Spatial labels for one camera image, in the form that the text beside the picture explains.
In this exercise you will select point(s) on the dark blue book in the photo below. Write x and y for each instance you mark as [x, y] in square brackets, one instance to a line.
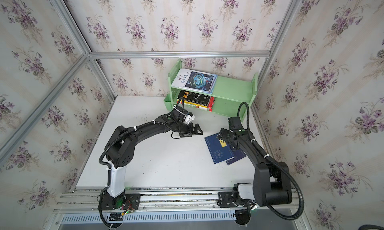
[238, 155]
[219, 150]

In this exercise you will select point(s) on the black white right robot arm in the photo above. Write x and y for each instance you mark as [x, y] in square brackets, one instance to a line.
[272, 183]

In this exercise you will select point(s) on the green nature encyclopedia book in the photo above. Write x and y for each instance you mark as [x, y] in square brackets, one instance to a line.
[208, 107]

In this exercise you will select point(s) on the white science youth magazine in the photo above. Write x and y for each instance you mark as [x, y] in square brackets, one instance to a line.
[194, 81]

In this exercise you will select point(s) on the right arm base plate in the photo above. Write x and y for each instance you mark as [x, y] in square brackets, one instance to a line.
[226, 199]

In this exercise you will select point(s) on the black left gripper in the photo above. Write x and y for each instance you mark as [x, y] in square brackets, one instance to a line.
[188, 129]

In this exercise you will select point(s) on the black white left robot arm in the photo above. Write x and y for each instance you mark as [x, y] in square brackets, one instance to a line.
[120, 149]

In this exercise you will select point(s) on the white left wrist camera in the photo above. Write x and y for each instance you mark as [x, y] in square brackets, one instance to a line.
[188, 118]

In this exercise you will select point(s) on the aluminium mounting rail frame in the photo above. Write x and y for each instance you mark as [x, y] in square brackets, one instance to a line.
[157, 205]

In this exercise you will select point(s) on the green metal bookshelf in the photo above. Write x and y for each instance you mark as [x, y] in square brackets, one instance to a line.
[228, 93]

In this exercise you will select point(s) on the yellow cartoon cover book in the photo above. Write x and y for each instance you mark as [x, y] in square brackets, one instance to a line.
[203, 102]

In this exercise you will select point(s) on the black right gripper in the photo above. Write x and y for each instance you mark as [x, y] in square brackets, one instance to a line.
[225, 135]

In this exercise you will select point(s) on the black book yellow title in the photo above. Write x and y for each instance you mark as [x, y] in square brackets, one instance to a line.
[192, 96]

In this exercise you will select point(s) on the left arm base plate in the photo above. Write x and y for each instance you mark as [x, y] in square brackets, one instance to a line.
[122, 202]

